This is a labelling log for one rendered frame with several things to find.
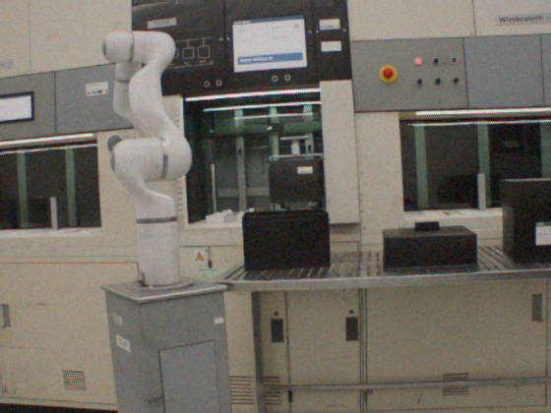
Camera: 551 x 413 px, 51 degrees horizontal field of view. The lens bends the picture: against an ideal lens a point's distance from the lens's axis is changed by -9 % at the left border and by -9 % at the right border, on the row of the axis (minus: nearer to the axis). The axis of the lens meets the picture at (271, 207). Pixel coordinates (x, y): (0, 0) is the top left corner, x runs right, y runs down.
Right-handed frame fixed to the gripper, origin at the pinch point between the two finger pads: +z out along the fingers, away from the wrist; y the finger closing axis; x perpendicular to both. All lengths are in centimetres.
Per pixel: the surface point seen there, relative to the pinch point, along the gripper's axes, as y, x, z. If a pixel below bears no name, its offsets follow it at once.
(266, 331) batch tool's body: 44, -75, 3
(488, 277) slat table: 121, -46, -59
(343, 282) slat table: 79, -45, -59
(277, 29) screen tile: 55, 43, 2
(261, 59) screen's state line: 48, 31, 3
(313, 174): 63, -15, 28
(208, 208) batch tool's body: 10, -29, 52
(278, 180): 48, -17, 28
